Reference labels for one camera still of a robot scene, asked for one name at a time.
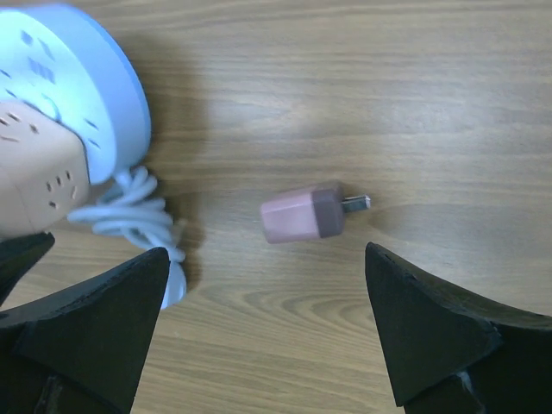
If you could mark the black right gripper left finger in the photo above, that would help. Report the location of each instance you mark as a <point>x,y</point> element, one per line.
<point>83,349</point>

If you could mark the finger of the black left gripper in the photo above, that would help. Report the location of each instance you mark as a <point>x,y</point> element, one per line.
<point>18,256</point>

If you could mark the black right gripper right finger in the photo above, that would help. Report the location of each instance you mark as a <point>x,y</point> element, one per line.
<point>450,350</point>

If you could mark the small pink plug adapter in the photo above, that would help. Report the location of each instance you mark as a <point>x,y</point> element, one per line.
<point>314,212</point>

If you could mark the white round power strip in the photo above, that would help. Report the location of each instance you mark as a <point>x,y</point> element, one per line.
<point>59,60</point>

